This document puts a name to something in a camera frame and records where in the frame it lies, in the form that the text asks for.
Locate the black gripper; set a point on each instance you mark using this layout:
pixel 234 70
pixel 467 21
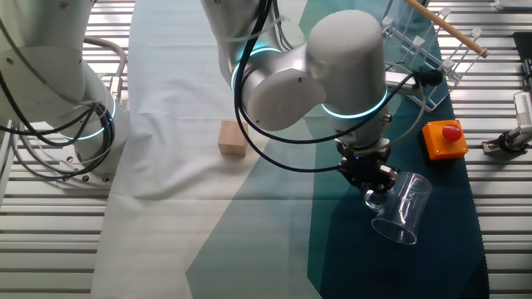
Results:
pixel 365 168

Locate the clear glass mug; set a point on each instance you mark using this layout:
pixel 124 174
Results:
pixel 405 207

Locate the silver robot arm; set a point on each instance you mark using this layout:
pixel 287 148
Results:
pixel 345 50

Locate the wooden rack rod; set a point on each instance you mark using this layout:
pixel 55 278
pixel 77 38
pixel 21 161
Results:
pixel 446 28

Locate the orange emergency stop button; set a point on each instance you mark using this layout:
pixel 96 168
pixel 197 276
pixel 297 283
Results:
pixel 442 143

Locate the wooden cube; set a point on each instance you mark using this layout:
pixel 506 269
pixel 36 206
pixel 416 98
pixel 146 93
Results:
pixel 228 143

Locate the blue green white tablecloth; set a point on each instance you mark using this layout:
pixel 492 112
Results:
pixel 187 83

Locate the metal base mounting plate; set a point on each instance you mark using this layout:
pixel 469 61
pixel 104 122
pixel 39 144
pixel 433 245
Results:
pixel 99 179

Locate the silver finned camera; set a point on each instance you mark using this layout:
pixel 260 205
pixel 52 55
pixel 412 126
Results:
pixel 523 108

